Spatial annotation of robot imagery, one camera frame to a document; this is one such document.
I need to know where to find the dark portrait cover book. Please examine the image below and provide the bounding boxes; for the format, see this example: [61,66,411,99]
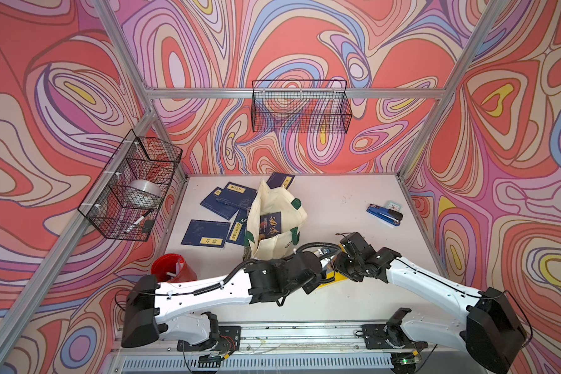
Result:
[259,212,282,240]

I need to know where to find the blue book vertical yellow label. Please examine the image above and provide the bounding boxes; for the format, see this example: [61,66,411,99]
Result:
[227,210,248,246]

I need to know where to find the cream canvas bag green handles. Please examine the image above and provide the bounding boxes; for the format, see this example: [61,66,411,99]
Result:
[243,180,308,260]

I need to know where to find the yellow cartoon cover book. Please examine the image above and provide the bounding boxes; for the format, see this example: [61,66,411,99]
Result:
[316,266,347,288]

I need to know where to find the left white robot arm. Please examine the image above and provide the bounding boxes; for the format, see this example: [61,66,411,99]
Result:
[121,250,331,348]

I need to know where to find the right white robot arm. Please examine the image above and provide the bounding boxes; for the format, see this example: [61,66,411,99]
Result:
[334,232,528,373]

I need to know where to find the blue stapler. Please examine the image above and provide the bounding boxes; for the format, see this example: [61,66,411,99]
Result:
[366,204,403,227]

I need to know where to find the navy book under stack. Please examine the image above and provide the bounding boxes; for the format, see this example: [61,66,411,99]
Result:
[199,187,239,220]

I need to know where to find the navy book top yellow label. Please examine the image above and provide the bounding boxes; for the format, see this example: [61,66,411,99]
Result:
[216,182,257,210]

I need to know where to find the red cup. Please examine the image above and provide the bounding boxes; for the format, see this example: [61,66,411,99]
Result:
[151,253,198,283]

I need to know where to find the white marker pen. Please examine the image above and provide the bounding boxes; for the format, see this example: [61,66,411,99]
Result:
[125,210,152,234]

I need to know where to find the silver tape roll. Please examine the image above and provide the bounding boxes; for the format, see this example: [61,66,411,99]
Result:
[123,179,163,210]

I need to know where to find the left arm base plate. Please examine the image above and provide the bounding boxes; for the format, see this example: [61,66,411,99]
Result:
[177,325,242,354]

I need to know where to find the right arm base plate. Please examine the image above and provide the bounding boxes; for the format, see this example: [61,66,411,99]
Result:
[355,324,429,351]

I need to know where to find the left black wire basket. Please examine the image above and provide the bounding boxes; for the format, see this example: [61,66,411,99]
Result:
[77,130,182,242]

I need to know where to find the black wire basket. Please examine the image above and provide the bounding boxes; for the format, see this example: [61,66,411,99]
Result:
[251,78,352,134]
[77,130,182,242]

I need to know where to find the back black wire basket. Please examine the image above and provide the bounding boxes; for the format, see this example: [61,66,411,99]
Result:
[251,78,352,134]

